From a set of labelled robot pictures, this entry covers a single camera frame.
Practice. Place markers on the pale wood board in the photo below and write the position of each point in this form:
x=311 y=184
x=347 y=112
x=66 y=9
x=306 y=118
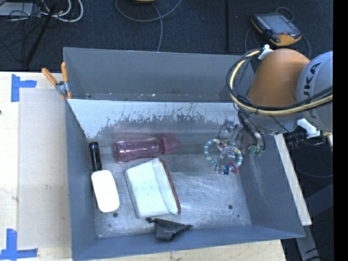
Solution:
x=40 y=159

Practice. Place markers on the dark grey toy plane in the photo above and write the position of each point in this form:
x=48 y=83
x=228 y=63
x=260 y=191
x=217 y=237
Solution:
x=166 y=230

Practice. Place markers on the white oval flat block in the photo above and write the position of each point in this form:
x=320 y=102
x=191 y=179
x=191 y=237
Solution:
x=105 y=190

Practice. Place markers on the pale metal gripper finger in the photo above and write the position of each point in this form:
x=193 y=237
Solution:
x=227 y=130
x=225 y=159

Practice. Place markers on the pink clear plastic bottle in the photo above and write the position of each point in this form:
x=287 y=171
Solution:
x=138 y=149

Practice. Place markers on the white block with brown edge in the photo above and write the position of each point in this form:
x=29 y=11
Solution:
x=148 y=189

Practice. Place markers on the small black cylinder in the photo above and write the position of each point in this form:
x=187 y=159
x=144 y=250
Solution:
x=95 y=156

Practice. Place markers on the grey metal bin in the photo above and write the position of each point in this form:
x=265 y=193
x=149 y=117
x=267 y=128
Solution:
x=206 y=194

